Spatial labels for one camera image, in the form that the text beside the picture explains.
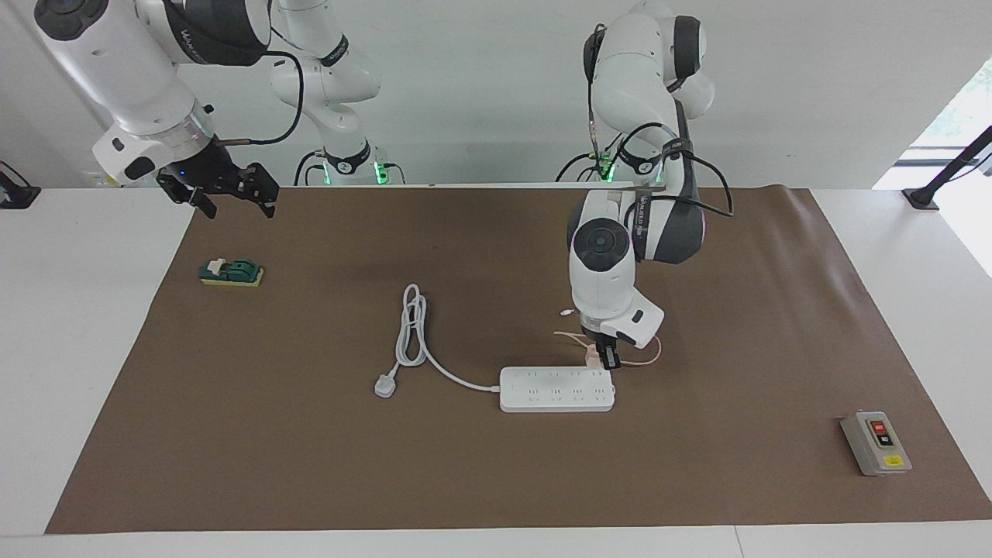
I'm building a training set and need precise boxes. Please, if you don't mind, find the white power strip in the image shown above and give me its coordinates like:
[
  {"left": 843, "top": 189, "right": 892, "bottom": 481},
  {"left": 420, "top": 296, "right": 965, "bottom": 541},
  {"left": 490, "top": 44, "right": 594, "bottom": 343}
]
[{"left": 499, "top": 366, "right": 617, "bottom": 413}]

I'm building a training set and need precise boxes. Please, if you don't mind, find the brown table mat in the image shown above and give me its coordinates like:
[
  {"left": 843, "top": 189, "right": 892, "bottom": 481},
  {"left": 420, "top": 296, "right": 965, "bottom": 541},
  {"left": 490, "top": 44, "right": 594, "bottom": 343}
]
[{"left": 45, "top": 184, "right": 992, "bottom": 534}]

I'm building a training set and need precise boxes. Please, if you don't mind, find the black monitor stand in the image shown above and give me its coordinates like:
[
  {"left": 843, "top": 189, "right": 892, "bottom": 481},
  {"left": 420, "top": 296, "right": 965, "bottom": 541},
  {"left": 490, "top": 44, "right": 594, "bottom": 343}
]
[{"left": 903, "top": 126, "right": 992, "bottom": 212}]

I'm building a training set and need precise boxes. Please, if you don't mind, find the black base cable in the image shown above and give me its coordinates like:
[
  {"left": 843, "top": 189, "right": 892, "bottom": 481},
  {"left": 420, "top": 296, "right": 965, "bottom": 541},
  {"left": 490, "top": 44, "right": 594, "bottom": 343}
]
[
  {"left": 554, "top": 150, "right": 621, "bottom": 184},
  {"left": 293, "top": 150, "right": 330, "bottom": 187}
]

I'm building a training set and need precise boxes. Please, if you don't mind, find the green knife switch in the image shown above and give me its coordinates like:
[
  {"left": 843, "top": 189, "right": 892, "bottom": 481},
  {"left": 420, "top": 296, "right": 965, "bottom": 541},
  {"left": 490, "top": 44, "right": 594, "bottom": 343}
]
[{"left": 198, "top": 258, "right": 265, "bottom": 288}]

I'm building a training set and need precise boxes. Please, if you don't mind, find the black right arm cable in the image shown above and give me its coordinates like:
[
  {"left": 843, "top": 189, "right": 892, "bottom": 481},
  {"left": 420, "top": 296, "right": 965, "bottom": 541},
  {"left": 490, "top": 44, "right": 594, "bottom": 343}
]
[{"left": 203, "top": 50, "right": 305, "bottom": 148}]

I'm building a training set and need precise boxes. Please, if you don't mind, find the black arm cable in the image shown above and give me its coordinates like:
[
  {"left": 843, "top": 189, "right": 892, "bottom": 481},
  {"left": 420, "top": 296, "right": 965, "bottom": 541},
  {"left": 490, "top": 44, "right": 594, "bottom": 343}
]
[
  {"left": 203, "top": 50, "right": 305, "bottom": 148},
  {"left": 585, "top": 23, "right": 735, "bottom": 219}
]

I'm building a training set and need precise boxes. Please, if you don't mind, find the white power strip cord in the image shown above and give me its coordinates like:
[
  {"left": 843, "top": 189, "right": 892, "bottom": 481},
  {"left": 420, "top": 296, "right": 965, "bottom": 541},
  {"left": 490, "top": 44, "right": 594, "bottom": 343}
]
[{"left": 394, "top": 284, "right": 503, "bottom": 391}]

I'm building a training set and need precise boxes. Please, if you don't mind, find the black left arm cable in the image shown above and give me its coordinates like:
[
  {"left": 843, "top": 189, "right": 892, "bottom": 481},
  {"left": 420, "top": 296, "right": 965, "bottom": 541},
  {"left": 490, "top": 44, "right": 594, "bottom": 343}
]
[{"left": 585, "top": 23, "right": 735, "bottom": 219}]

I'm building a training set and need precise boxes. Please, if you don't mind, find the grey on-off switch box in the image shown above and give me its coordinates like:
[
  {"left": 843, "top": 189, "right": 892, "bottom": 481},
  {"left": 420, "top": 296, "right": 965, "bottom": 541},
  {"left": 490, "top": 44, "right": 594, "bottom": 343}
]
[{"left": 841, "top": 411, "right": 913, "bottom": 477}]

